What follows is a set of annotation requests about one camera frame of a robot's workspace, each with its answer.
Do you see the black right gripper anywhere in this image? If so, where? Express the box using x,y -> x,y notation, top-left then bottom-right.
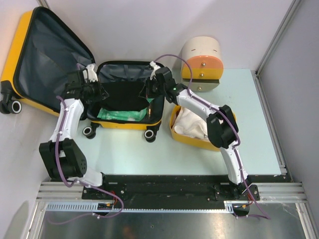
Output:
140,77 -> 166,99

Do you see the black shirt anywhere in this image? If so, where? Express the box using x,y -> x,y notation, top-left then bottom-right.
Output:
100,82 -> 150,112

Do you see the white towel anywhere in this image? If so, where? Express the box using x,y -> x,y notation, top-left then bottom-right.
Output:
172,107 -> 208,141

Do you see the yellow plastic basket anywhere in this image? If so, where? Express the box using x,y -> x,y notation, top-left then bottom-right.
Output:
169,105 -> 237,152

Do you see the yellow Pikachu suitcase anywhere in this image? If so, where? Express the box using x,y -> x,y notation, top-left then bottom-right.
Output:
0,7 -> 164,142

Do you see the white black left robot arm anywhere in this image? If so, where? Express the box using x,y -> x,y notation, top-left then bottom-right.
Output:
39,64 -> 110,199

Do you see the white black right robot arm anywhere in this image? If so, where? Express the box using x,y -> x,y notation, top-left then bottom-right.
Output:
142,64 -> 249,200

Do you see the frosted gold spray bottle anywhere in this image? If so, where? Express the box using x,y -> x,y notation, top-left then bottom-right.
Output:
148,105 -> 152,119

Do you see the white pastel mini drawer cabinet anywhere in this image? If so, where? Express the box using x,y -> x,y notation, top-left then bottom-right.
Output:
181,36 -> 224,92

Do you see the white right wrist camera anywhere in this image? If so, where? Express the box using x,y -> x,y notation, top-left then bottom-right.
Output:
150,61 -> 161,80

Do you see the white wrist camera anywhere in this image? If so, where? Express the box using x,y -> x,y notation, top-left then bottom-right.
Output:
82,64 -> 98,83
150,61 -> 161,80

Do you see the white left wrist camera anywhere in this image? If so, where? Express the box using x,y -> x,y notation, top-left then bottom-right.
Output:
82,64 -> 98,83

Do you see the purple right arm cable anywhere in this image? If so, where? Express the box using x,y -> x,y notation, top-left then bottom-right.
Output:
153,54 -> 272,220

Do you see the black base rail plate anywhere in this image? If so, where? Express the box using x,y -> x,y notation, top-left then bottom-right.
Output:
51,174 -> 292,203

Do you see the left aluminium corner post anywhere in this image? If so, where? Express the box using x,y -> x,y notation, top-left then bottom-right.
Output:
36,0 -> 50,9

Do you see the aluminium corner post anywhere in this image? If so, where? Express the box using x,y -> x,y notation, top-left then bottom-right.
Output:
36,0 -> 50,9
255,0 -> 304,76

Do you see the white slotted cable duct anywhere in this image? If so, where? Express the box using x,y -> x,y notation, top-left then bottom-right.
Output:
46,202 -> 234,214

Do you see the aluminium frame rail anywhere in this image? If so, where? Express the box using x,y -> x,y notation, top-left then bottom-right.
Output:
36,182 -> 308,203

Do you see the right aluminium corner post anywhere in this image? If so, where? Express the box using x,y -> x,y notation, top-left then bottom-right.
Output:
255,0 -> 304,76

